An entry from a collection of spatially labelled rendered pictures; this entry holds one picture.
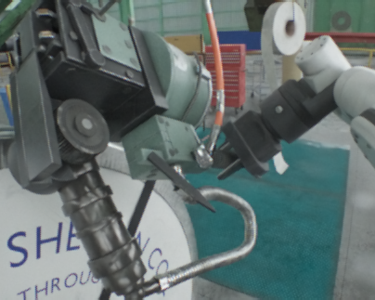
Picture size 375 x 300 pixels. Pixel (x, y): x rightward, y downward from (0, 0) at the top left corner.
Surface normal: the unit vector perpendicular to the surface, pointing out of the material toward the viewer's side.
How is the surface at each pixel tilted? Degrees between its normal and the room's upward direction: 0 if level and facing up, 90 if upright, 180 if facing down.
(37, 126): 65
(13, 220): 90
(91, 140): 58
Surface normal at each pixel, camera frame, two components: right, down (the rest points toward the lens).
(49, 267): 0.85, 0.15
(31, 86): -0.55, -0.08
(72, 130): 0.77, -0.43
